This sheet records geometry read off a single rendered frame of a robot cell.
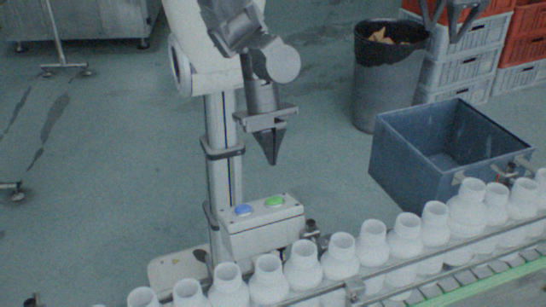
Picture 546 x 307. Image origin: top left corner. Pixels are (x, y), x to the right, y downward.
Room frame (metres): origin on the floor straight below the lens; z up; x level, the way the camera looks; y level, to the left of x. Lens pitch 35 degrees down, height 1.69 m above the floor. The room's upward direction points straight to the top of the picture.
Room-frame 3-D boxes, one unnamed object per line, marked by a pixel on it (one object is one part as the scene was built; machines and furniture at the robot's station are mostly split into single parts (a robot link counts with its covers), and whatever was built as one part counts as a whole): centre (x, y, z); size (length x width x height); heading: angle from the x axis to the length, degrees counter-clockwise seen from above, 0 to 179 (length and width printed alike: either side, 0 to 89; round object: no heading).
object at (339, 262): (0.51, -0.11, 1.08); 0.06 x 0.06 x 0.17
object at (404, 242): (0.56, -0.22, 1.08); 0.06 x 0.06 x 0.17
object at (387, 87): (2.75, -0.72, 0.32); 0.45 x 0.45 x 0.64
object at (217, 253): (1.12, 0.14, 0.49); 0.13 x 0.13 x 0.40; 22
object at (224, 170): (1.12, 0.14, 0.74); 0.11 x 0.11 x 0.40; 22
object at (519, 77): (3.41, -1.80, 0.11); 0.61 x 0.41 x 0.22; 115
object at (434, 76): (3.05, -1.19, 0.33); 0.61 x 0.41 x 0.22; 118
